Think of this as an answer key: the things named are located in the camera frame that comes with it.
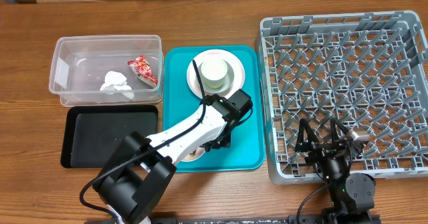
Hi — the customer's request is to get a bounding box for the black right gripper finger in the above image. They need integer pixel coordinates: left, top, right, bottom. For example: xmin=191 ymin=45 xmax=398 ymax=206
xmin=330 ymin=118 xmax=349 ymax=143
xmin=296 ymin=118 xmax=319 ymax=144

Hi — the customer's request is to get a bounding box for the small pink bowl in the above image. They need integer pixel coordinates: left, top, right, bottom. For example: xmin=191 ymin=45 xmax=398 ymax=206
xmin=182 ymin=147 xmax=205 ymax=162

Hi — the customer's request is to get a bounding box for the red snack wrapper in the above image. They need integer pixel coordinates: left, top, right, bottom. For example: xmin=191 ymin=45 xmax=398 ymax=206
xmin=127 ymin=55 xmax=158 ymax=88

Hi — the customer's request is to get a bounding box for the white tissue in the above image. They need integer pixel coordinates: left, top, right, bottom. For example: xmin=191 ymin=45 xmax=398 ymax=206
xmin=100 ymin=71 xmax=134 ymax=100

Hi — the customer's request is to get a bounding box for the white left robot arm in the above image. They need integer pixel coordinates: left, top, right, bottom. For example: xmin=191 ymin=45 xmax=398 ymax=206
xmin=79 ymin=89 xmax=253 ymax=223

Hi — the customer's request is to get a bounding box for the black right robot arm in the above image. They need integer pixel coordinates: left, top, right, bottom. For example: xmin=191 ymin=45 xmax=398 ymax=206
xmin=295 ymin=118 xmax=381 ymax=223

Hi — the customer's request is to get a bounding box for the teal tray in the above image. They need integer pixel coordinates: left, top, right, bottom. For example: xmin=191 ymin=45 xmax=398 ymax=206
xmin=163 ymin=45 xmax=265 ymax=173

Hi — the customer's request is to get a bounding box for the grey dish rack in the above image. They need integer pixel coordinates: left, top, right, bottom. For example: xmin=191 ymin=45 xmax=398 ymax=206
xmin=256 ymin=11 xmax=427 ymax=185

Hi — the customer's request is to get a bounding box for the white bowl under cup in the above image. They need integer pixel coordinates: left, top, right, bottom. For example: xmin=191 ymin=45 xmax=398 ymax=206
xmin=198 ymin=63 xmax=234 ymax=94

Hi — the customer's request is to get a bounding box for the cream paper cup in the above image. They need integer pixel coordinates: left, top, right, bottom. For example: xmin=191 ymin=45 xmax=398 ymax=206
xmin=201 ymin=58 xmax=228 ymax=88

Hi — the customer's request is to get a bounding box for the white plate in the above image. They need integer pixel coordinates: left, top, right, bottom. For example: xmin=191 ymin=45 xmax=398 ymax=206
xmin=187 ymin=49 xmax=245 ymax=98

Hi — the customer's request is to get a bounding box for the black tray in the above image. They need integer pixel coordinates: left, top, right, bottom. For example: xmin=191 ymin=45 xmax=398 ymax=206
xmin=60 ymin=105 xmax=158 ymax=169

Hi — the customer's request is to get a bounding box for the clear plastic bin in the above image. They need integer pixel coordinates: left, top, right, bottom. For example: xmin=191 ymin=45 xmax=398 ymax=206
xmin=49 ymin=35 xmax=164 ymax=107

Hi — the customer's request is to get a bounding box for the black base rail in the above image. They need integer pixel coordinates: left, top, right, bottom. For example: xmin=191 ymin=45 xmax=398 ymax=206
xmin=84 ymin=215 xmax=382 ymax=224

